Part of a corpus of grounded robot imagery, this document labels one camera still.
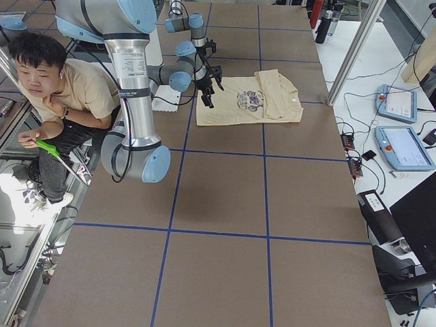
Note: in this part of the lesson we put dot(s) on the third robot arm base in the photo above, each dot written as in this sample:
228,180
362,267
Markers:
12,26

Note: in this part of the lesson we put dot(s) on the green handled scissors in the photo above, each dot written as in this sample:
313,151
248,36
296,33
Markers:
52,150

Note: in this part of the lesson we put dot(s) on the black monitor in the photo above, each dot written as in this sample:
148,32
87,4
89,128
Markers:
414,214

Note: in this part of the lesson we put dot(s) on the black bottle steel cap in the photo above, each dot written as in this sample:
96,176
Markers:
323,27

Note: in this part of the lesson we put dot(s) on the brown paper roll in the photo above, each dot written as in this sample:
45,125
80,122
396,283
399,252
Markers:
381,226

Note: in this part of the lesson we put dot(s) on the black monitor stand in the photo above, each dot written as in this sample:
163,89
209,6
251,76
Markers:
404,283

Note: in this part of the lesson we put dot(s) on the beige long-sleeve graphic shirt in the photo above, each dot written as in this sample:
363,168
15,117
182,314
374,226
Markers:
265,97

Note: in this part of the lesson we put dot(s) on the orange black adapter box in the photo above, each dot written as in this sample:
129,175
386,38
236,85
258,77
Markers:
355,167
347,141

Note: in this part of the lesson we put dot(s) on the small black square device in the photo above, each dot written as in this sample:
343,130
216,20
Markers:
368,155

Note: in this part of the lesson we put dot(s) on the aluminium frame post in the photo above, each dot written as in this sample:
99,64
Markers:
363,31

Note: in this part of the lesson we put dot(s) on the wooden board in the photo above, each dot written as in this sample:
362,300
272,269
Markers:
424,18

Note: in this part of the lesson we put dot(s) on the upper blue teach pendant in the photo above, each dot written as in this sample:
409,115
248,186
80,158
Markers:
396,103

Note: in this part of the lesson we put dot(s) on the lower blue teach pendant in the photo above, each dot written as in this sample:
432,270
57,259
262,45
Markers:
403,149

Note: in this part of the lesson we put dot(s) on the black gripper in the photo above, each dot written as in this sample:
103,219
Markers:
205,82

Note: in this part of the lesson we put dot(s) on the clear bottle black lid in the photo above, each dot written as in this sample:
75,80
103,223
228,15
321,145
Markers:
336,14

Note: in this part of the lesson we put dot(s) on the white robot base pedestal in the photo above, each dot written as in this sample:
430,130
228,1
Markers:
164,97

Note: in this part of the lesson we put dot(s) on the blue teach pendant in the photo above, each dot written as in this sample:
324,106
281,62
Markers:
396,103
403,149

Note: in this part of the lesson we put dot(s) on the upper orange black adapter box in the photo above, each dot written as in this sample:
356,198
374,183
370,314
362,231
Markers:
347,141

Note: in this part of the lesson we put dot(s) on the lower orange black adapter box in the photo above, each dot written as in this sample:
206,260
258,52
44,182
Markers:
355,167

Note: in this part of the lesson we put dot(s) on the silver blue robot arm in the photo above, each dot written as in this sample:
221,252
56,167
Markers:
192,66
132,149

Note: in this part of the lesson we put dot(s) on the seated person beige shirt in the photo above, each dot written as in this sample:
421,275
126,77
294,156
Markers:
76,100

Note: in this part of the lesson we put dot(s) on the red cylindrical bottle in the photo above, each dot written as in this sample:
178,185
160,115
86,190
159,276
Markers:
315,13

